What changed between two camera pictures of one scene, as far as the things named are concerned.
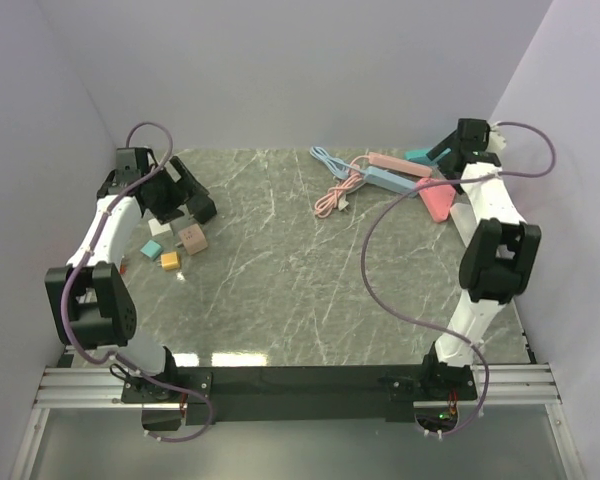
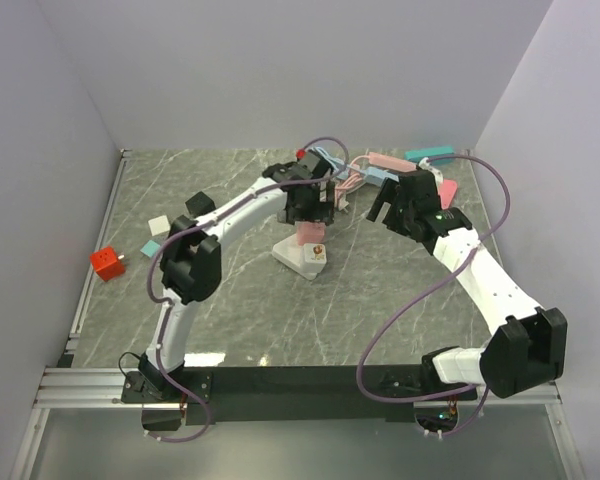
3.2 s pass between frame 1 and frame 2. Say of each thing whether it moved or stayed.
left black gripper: moved
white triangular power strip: moved
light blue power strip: stayed
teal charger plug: stayed
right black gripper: moved
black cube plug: stayed
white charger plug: stayed
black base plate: stayed
